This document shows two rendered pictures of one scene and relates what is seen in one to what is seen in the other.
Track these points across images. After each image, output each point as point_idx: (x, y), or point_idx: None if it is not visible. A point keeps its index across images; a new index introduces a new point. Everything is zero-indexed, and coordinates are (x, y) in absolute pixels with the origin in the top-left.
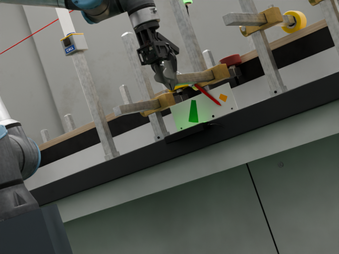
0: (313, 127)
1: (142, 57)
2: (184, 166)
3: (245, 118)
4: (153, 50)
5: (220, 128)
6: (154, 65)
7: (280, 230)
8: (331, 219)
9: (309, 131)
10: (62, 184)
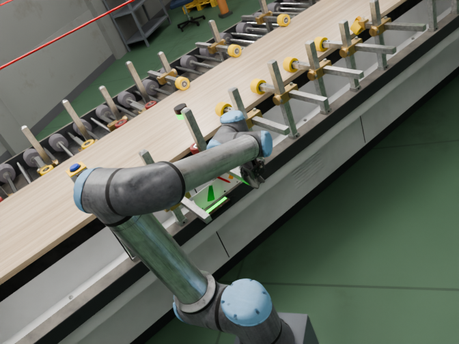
0: (276, 175)
1: (254, 175)
2: (200, 233)
3: (248, 185)
4: (262, 167)
5: (232, 197)
6: (246, 175)
7: (227, 239)
8: (253, 219)
9: (274, 178)
10: (91, 306)
